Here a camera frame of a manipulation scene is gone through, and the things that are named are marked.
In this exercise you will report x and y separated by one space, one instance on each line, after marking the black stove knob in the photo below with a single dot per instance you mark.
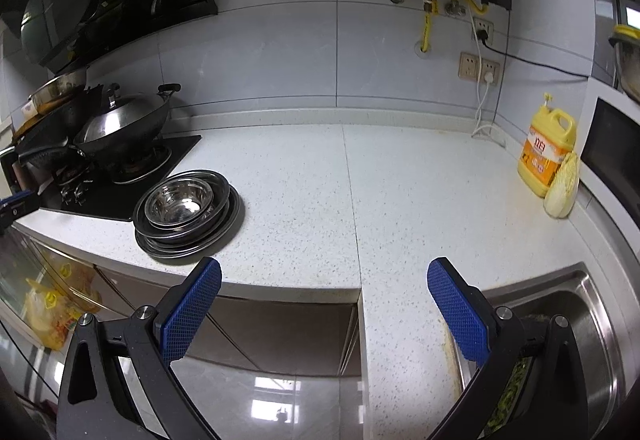
67 193
81 192

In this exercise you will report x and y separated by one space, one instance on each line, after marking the white wall outlet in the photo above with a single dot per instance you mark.
484 27

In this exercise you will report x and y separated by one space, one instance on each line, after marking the green vegetable scraps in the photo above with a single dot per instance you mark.
505 392

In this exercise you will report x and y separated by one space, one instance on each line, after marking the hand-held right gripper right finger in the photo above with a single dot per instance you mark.
457 315

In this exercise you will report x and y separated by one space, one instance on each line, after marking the steel wok lid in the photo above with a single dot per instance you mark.
120 115

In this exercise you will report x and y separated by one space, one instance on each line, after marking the black wok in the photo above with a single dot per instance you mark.
150 127

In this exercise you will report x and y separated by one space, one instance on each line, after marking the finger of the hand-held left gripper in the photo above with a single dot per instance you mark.
15 210

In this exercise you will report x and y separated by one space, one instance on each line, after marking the beige wall outlet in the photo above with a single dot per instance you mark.
475 65

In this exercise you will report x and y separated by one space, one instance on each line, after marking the black frying pan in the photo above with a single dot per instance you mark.
45 142

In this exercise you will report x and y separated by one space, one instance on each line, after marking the napa cabbage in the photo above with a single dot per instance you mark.
562 192

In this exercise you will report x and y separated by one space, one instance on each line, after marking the small steel bowl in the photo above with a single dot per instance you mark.
177 205

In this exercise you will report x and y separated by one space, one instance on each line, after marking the steel pot with yellow lid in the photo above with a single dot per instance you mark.
631 69

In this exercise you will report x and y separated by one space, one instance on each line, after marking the steel sink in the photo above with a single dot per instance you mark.
595 320

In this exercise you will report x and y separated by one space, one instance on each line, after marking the black glass stove top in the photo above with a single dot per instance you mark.
100 202

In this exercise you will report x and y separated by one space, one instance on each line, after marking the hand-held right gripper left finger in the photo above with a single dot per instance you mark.
192 310

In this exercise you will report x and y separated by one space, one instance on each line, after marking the yellow detergent bottle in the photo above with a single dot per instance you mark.
545 154

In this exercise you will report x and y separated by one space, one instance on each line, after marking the grey cabinet door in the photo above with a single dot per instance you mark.
275 335

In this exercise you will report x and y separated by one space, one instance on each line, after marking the steel pan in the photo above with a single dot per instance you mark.
55 88

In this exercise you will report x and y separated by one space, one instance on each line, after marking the white microwave oven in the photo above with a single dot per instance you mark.
615 144

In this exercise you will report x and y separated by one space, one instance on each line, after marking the large steel bowl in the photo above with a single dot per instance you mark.
221 199

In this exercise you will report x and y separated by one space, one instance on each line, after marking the large steel plate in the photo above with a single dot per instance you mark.
190 255
220 236

